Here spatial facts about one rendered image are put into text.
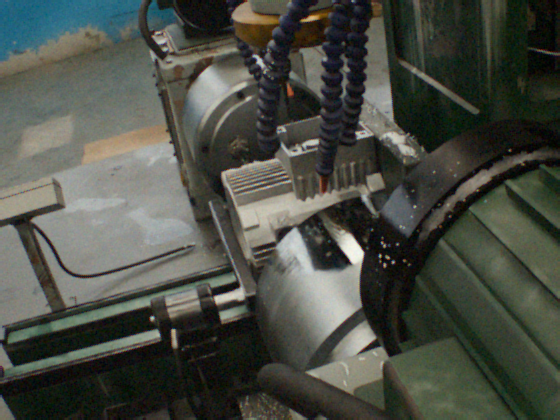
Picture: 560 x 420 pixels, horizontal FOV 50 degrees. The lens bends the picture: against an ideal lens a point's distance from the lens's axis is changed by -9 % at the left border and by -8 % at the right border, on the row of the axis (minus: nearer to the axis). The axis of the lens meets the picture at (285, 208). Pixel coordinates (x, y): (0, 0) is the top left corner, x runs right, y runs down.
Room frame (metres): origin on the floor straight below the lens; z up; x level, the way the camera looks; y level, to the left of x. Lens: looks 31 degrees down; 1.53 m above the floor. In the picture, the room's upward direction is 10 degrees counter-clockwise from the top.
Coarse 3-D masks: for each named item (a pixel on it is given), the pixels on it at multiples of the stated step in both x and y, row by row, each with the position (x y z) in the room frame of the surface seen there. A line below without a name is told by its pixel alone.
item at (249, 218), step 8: (224, 176) 0.85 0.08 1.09; (368, 176) 0.76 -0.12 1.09; (376, 176) 0.76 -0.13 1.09; (224, 184) 0.84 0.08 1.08; (368, 184) 0.76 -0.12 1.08; (376, 184) 0.76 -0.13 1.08; (384, 184) 0.76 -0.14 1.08; (368, 192) 0.76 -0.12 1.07; (376, 192) 0.76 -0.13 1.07; (248, 208) 0.74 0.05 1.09; (240, 216) 0.73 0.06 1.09; (248, 216) 0.73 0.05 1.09; (256, 216) 0.73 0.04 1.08; (248, 224) 0.72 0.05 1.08; (256, 224) 0.72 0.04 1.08
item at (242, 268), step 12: (216, 204) 0.87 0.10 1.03; (216, 216) 0.83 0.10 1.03; (228, 216) 0.86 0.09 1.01; (216, 228) 0.84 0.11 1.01; (228, 228) 0.80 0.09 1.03; (228, 240) 0.76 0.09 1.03; (228, 252) 0.74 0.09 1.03; (240, 252) 0.73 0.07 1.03; (240, 264) 0.70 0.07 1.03; (252, 264) 0.71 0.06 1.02; (240, 276) 0.68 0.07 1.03; (252, 276) 0.67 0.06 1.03; (240, 288) 0.65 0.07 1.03; (252, 288) 0.65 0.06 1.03; (240, 300) 0.64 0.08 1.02; (252, 300) 0.64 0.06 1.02
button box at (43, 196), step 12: (48, 180) 0.97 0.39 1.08; (0, 192) 0.95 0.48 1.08; (12, 192) 0.95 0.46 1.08; (24, 192) 0.95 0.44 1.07; (36, 192) 0.95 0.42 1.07; (48, 192) 0.95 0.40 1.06; (60, 192) 1.00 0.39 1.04; (0, 204) 0.94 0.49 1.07; (12, 204) 0.94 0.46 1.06; (24, 204) 0.94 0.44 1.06; (36, 204) 0.94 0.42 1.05; (48, 204) 0.94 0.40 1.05; (60, 204) 0.96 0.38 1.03; (0, 216) 0.93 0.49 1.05; (12, 216) 0.93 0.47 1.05; (24, 216) 0.95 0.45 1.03; (36, 216) 0.98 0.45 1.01
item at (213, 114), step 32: (224, 64) 1.14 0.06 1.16; (192, 96) 1.12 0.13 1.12; (224, 96) 1.01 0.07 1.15; (256, 96) 1.01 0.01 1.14; (288, 96) 1.03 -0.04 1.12; (192, 128) 1.04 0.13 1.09; (224, 128) 1.00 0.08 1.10; (224, 160) 1.00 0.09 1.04; (256, 160) 1.01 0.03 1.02; (224, 192) 1.00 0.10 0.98
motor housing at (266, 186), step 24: (240, 168) 0.83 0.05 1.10; (264, 168) 0.81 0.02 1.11; (240, 192) 0.77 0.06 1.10; (264, 192) 0.76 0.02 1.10; (288, 192) 0.77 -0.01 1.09; (336, 192) 0.77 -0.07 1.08; (360, 192) 0.77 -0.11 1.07; (264, 216) 0.74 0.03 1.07; (240, 240) 0.85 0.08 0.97; (264, 240) 0.72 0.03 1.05; (264, 264) 0.70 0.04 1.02
